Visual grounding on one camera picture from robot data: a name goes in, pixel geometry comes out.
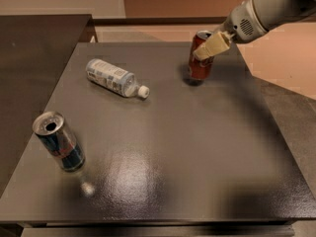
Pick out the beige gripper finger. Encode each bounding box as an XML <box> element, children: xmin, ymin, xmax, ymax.
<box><xmin>194</xmin><ymin>32</ymin><xmax>232</xmax><ymax>60</ymax></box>

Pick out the red coke can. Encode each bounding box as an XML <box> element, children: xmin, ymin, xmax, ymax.
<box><xmin>189</xmin><ymin>30</ymin><xmax>213</xmax><ymax>81</ymax></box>

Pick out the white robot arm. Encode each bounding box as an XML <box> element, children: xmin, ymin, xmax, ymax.
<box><xmin>194</xmin><ymin>0</ymin><xmax>316</xmax><ymax>60</ymax></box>

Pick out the clear plastic water bottle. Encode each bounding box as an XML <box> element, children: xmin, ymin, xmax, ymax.
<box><xmin>86</xmin><ymin>58</ymin><xmax>150</xmax><ymax>99</ymax></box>

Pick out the dark energy drink can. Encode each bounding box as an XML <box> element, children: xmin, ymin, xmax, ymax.
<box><xmin>33</xmin><ymin>112</ymin><xmax>85</xmax><ymax>172</ymax></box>

